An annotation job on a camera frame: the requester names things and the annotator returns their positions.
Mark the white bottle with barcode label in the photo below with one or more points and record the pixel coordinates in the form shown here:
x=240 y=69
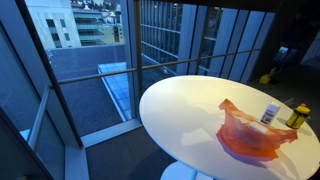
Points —
x=270 y=114

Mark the dark window mullion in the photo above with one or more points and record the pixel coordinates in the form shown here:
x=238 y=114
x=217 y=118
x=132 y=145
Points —
x=138 y=50

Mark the yellow dustpan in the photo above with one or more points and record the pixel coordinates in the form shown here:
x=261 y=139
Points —
x=264 y=79

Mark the orange plastic bag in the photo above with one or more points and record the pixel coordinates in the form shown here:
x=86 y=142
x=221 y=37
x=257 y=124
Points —
x=248 y=143

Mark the yellow lidded dark jar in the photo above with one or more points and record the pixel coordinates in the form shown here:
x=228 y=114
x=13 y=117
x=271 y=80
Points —
x=296 y=118

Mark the white table pedestal base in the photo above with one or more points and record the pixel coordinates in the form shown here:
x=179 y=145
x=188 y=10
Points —
x=176 y=172

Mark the grey metal handrail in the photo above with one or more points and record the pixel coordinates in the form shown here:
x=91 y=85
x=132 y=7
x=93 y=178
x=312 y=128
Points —
x=100 y=75

